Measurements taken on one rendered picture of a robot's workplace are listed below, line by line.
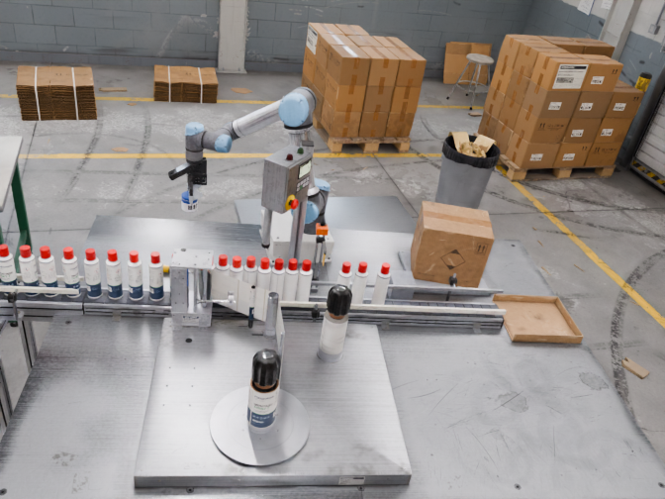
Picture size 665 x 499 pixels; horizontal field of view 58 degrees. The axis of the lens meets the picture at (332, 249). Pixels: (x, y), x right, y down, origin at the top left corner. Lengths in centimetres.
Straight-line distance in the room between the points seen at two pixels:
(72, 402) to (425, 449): 113
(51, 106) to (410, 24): 441
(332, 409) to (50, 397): 89
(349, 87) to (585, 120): 218
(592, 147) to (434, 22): 295
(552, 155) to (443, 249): 356
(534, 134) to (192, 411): 448
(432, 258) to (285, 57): 544
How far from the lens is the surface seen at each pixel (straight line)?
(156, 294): 236
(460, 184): 479
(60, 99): 607
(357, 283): 234
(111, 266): 231
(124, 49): 756
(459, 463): 206
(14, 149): 379
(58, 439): 204
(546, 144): 596
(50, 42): 759
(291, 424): 195
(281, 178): 208
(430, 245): 260
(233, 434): 192
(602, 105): 614
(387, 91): 575
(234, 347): 219
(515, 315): 271
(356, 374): 215
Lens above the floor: 239
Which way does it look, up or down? 33 degrees down
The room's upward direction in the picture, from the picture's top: 9 degrees clockwise
